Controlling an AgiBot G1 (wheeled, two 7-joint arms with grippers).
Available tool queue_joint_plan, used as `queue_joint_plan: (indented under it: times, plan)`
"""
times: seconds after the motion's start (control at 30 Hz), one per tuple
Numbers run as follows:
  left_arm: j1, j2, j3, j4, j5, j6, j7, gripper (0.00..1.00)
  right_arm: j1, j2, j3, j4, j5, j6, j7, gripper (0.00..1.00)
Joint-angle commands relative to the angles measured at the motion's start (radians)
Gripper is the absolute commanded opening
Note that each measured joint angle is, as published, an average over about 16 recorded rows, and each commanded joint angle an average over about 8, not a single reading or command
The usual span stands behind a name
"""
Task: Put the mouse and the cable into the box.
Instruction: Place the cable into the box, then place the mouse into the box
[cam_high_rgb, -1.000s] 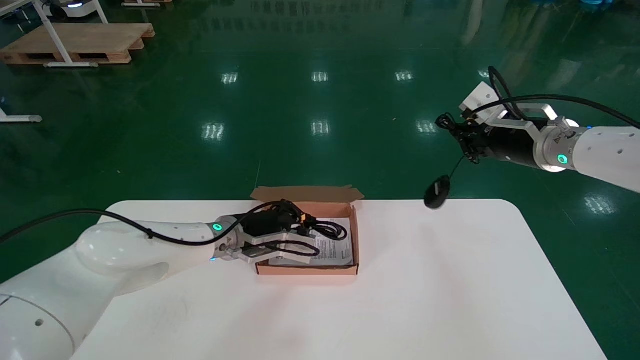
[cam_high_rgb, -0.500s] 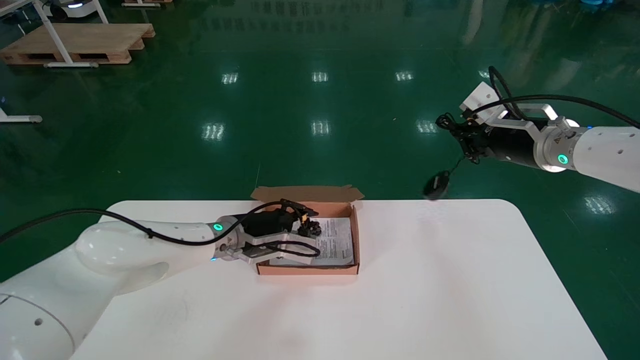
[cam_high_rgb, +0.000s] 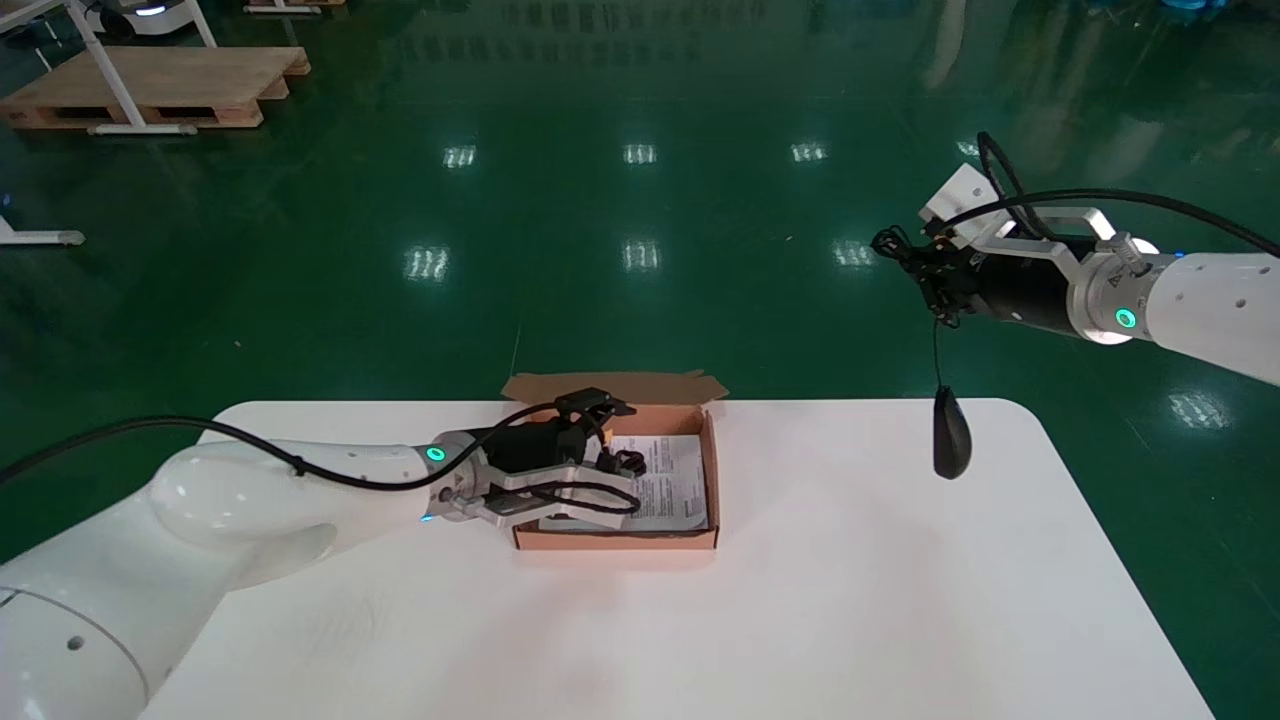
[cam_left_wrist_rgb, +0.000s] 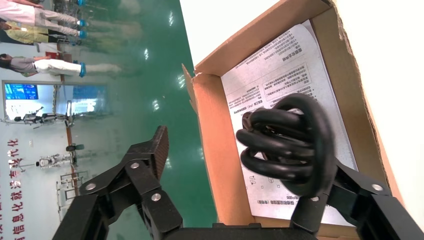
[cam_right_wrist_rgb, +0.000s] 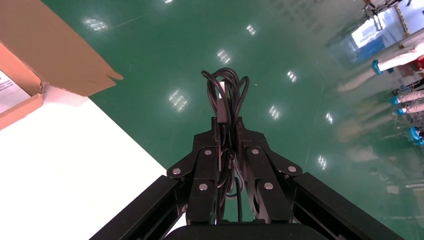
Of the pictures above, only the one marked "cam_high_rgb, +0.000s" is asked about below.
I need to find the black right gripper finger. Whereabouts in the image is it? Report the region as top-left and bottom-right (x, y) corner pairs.
(920, 280), (963, 328)
(895, 235), (966, 276)

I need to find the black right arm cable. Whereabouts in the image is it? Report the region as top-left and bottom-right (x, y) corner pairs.
(975, 130), (1280, 259)

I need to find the white metal stand foot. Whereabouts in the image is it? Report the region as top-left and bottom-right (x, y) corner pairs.
(0, 215), (86, 248)

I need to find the white metal table frame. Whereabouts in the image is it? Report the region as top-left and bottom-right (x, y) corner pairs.
(0, 0), (218, 137)

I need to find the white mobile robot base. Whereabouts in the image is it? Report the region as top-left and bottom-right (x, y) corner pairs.
(85, 0), (207, 39)

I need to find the brown cardboard box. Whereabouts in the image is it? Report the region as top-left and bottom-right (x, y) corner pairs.
(502, 372), (729, 552)

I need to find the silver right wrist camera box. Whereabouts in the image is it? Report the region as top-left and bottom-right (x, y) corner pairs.
(920, 163), (1117, 251)

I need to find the white printed instruction sheet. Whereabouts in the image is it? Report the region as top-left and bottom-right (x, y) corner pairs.
(540, 433), (708, 533)

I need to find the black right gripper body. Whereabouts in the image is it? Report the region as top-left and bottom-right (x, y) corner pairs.
(960, 240), (1076, 331)

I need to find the large wooden pallet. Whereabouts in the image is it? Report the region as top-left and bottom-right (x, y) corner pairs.
(0, 46), (312, 132)

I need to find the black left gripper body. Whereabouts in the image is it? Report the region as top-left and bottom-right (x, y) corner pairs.
(490, 418), (601, 476)

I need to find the black wired computer mouse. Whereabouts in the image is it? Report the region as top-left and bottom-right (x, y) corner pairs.
(870, 226), (974, 481)

